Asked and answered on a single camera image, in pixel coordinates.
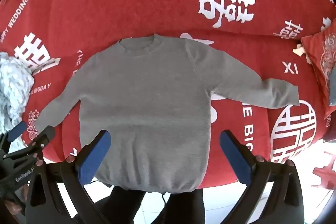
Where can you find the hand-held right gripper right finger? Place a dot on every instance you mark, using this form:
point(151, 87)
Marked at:
point(236, 161)

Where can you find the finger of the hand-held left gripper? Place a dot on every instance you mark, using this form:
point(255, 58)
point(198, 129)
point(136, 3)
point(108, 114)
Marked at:
point(43, 138)
point(15, 132)

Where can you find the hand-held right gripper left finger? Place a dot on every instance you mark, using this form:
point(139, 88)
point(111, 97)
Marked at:
point(94, 158)

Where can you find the grey knit sweater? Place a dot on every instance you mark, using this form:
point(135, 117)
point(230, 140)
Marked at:
point(147, 108)

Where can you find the person's left hand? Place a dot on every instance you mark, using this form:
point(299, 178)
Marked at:
point(14, 207)

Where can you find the pale blue fluffy cloth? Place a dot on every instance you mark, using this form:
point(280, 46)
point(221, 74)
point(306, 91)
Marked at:
point(13, 87)

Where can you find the person's black trousers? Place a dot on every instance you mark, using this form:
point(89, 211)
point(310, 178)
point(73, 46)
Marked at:
point(183, 209)

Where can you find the red plastic stool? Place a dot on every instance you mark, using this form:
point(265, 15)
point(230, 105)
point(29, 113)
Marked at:
point(324, 171)

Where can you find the grey-blue cloth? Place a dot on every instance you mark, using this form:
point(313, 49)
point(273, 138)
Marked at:
point(332, 94)

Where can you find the small white tassel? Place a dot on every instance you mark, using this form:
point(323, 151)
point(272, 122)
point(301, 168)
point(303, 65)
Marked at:
point(298, 50)

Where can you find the red printed sofa cover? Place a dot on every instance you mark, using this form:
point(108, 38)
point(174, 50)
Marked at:
point(131, 3)

